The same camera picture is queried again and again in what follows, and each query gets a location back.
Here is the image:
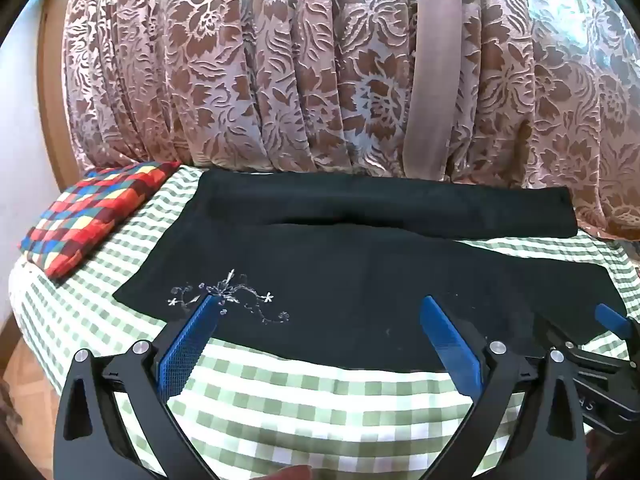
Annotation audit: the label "brown floral curtain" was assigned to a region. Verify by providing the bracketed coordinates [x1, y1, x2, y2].
[60, 0, 640, 241]

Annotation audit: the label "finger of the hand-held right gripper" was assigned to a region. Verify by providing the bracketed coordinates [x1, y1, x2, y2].
[594, 304, 640, 361]
[533, 312, 603, 363]

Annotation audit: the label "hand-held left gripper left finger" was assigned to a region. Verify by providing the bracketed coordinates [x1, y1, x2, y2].
[54, 294, 223, 480]

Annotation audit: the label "colourful checked pillow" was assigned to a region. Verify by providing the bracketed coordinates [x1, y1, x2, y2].
[20, 160, 183, 281]

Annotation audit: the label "black embroidered pants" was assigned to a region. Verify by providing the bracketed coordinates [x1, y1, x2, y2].
[112, 169, 626, 373]

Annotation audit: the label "green checked bedsheet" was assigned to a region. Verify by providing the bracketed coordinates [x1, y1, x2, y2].
[7, 165, 640, 480]

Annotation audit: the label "wooden door frame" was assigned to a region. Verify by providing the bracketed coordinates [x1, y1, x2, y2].
[35, 0, 87, 188]

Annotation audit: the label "person's left hand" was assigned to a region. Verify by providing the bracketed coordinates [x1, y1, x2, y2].
[267, 465, 315, 480]

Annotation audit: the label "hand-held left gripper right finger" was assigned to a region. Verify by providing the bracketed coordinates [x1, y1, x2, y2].
[419, 295, 584, 480]

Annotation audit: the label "plain beige curtain strip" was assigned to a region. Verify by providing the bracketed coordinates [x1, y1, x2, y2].
[404, 0, 482, 182]

